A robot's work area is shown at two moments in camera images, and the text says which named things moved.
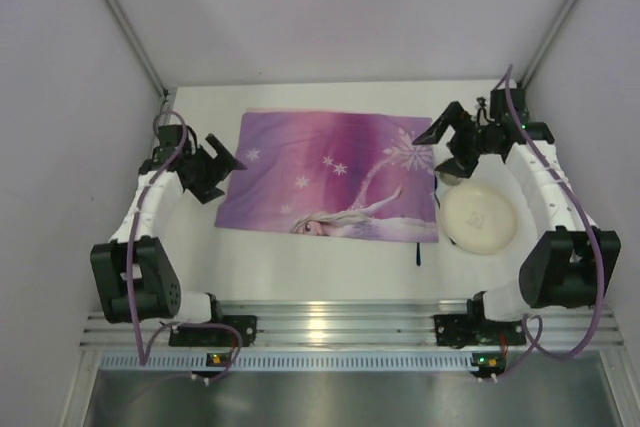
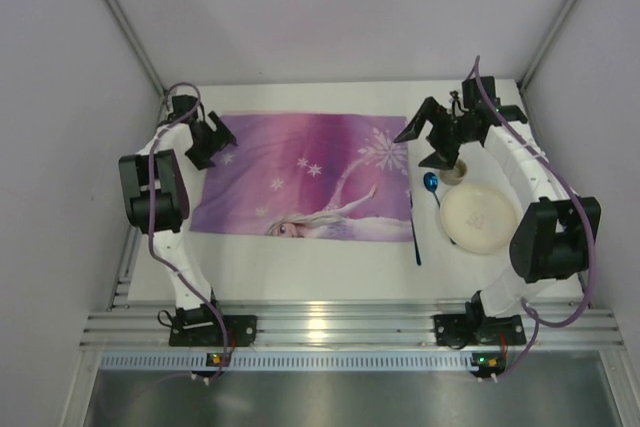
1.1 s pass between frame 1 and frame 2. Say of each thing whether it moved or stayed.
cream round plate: stayed
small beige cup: stayed
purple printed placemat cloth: moved
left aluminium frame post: stayed
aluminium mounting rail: stayed
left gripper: moved
